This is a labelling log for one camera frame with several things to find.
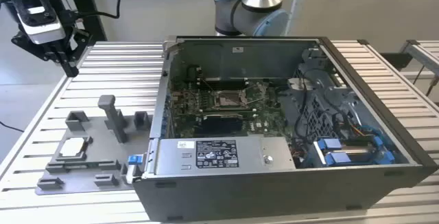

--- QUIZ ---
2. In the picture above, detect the round silver metal part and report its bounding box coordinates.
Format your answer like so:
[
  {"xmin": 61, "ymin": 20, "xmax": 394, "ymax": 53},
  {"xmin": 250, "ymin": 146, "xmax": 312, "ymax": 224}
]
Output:
[{"xmin": 286, "ymin": 78, "xmax": 314, "ymax": 91}]

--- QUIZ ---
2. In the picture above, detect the blue disk carrier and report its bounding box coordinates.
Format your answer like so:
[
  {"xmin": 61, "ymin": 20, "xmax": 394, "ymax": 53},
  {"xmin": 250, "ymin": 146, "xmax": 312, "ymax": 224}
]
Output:
[
  {"xmin": 322, "ymin": 152, "xmax": 352, "ymax": 166},
  {"xmin": 316, "ymin": 138, "xmax": 342, "ymax": 151}
]

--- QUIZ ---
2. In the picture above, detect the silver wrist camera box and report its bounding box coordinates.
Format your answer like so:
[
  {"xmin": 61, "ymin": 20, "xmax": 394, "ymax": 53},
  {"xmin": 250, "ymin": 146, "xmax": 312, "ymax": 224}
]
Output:
[{"xmin": 14, "ymin": 0, "xmax": 68, "ymax": 45}]

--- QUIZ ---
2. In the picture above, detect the black RAM slot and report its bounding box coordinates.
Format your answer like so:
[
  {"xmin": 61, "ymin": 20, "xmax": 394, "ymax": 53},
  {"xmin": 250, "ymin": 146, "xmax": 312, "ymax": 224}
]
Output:
[{"xmin": 204, "ymin": 107, "xmax": 256, "ymax": 114}]

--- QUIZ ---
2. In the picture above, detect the black open PC case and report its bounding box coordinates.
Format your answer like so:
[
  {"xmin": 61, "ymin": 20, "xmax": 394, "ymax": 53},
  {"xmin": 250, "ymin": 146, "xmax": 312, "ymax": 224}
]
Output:
[{"xmin": 132, "ymin": 35, "xmax": 439, "ymax": 222}]

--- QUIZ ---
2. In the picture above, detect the slatted metal side table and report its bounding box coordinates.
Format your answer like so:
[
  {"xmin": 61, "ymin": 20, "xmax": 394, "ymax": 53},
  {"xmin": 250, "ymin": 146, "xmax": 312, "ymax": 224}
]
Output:
[{"xmin": 398, "ymin": 39, "xmax": 439, "ymax": 99}]

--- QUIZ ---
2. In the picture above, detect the green motherboard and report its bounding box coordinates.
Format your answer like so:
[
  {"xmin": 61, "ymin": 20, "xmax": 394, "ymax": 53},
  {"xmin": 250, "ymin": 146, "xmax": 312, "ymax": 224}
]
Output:
[{"xmin": 168, "ymin": 78, "xmax": 296, "ymax": 140}]

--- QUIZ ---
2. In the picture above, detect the silver CPU plate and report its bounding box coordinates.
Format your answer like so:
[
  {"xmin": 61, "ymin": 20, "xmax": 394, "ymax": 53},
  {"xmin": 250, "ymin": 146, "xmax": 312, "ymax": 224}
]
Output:
[{"xmin": 58, "ymin": 137, "xmax": 88, "ymax": 158}]

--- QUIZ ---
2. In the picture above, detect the black internal wire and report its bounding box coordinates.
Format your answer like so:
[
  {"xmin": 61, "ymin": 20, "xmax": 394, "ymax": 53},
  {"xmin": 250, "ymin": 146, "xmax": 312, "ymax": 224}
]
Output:
[{"xmin": 294, "ymin": 68, "xmax": 346, "ymax": 142}]

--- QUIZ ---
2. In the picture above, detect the thin metal locking lever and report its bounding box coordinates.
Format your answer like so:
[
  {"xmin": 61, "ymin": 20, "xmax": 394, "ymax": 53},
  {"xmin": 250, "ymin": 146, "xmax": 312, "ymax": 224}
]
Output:
[{"xmin": 246, "ymin": 93, "xmax": 268, "ymax": 104}]

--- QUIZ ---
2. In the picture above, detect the blue case latch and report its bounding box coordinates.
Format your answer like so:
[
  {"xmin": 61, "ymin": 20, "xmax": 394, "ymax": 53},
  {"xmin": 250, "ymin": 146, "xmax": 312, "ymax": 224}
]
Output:
[{"xmin": 124, "ymin": 153, "xmax": 142, "ymax": 184}]

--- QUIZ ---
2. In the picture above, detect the silver power supply unit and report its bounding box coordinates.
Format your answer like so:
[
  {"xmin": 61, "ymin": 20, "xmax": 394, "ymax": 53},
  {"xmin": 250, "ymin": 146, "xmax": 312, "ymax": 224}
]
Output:
[{"xmin": 145, "ymin": 136, "xmax": 297, "ymax": 178}]

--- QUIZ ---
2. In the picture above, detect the black floor cable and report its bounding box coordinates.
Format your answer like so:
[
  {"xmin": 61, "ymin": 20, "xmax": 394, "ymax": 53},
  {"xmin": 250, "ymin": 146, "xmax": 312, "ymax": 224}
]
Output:
[{"xmin": 0, "ymin": 120, "xmax": 25, "ymax": 133}]

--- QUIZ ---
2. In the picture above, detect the grey parts rack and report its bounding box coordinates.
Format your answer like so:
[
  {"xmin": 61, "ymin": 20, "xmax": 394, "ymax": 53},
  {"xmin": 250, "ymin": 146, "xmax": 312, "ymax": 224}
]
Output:
[{"xmin": 34, "ymin": 94, "xmax": 154, "ymax": 197}]

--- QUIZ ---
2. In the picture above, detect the black upright frame post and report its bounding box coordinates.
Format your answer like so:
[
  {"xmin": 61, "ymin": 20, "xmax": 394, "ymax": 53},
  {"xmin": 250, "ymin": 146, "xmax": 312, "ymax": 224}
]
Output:
[{"xmin": 56, "ymin": 0, "xmax": 108, "ymax": 47}]

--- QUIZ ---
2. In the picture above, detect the CPU socket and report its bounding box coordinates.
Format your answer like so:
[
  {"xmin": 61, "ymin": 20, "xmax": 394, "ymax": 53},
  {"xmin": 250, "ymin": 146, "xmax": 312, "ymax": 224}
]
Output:
[{"xmin": 213, "ymin": 90, "xmax": 248, "ymax": 110}]

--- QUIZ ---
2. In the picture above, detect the black expansion card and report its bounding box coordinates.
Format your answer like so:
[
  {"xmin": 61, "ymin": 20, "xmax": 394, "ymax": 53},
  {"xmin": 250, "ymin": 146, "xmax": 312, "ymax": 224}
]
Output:
[{"xmin": 193, "ymin": 114, "xmax": 245, "ymax": 136}]

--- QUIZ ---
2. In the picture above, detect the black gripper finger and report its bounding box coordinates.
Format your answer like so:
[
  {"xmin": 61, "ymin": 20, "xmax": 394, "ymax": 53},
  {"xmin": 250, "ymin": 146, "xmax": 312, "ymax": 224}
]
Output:
[
  {"xmin": 66, "ymin": 28, "xmax": 90, "ymax": 78},
  {"xmin": 10, "ymin": 29, "xmax": 70, "ymax": 78}
]

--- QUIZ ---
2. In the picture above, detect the black box under table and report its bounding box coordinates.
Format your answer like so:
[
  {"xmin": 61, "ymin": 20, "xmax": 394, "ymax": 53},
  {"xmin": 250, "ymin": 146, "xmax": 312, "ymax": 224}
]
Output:
[{"xmin": 377, "ymin": 51, "xmax": 412, "ymax": 71}]

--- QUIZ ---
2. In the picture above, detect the grey metal drive cage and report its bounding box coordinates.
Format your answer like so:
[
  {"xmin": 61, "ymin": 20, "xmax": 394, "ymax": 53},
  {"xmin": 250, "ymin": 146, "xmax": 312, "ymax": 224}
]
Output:
[{"xmin": 276, "ymin": 62, "xmax": 412, "ymax": 170}]

